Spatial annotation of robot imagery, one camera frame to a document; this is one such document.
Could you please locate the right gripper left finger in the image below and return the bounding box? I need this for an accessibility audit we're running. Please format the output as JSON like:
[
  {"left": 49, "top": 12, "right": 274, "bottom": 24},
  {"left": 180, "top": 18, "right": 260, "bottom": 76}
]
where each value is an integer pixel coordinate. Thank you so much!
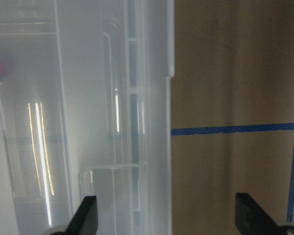
[{"left": 50, "top": 196, "right": 98, "bottom": 235}]

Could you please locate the clear plastic box lid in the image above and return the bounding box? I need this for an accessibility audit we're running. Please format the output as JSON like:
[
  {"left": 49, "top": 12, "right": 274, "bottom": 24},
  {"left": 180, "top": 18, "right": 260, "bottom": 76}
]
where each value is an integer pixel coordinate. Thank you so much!
[{"left": 0, "top": 0, "right": 174, "bottom": 235}]

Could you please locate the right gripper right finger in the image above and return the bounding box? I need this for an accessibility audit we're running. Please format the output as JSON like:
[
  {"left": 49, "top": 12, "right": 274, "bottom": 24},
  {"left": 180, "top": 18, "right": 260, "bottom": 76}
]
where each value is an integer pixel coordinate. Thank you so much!
[{"left": 235, "top": 193, "right": 294, "bottom": 235}]

